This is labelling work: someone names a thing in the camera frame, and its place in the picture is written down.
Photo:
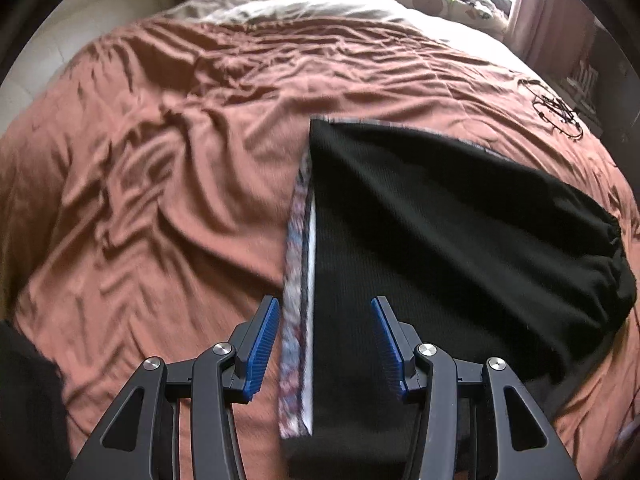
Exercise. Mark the brown blanket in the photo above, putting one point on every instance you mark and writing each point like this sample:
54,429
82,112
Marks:
150,185

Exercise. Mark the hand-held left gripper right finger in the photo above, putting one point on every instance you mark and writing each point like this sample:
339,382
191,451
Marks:
387,350

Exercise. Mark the cream padded headboard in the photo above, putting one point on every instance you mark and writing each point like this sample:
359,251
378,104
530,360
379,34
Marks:
75,20

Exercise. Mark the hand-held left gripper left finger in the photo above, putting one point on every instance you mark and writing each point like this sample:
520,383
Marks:
260,350

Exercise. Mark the black pants with patterned lining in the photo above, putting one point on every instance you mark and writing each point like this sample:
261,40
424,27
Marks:
425,235

